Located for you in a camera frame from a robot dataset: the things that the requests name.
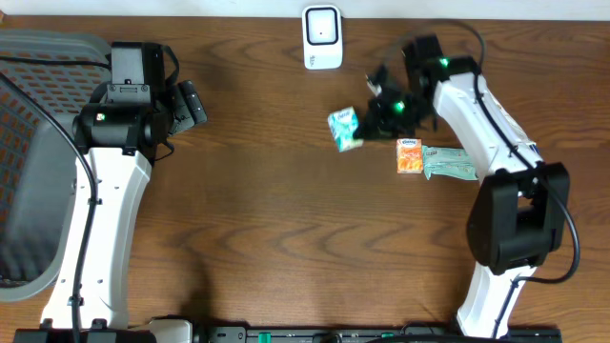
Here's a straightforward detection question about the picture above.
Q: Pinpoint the grey plastic basket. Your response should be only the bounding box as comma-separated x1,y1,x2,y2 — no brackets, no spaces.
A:
1,30,111,302

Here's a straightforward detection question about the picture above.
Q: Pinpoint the orange tissue packet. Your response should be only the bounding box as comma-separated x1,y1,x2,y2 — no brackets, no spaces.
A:
396,138,423,174

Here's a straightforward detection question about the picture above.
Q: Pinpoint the green Kleenex tissue packet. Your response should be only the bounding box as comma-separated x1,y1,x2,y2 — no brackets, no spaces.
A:
327,107,363,152

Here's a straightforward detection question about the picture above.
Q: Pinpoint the teal wet-wipe packet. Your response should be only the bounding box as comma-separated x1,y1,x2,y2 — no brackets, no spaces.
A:
422,146,478,181

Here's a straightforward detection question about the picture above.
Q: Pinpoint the large yellow snack bag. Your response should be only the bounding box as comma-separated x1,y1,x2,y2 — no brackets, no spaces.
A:
497,103,539,153

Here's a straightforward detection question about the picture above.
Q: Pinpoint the white barcode scanner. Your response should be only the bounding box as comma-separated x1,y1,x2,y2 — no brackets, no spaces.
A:
301,5,343,71

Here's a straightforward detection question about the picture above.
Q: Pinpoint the black mounting rail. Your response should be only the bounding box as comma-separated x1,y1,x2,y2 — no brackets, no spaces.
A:
192,324,563,343

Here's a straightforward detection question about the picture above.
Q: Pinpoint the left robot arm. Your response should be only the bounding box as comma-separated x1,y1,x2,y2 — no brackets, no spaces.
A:
13,42,208,343

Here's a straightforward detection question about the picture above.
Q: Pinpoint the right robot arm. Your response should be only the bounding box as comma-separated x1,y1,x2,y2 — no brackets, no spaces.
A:
355,34,575,339

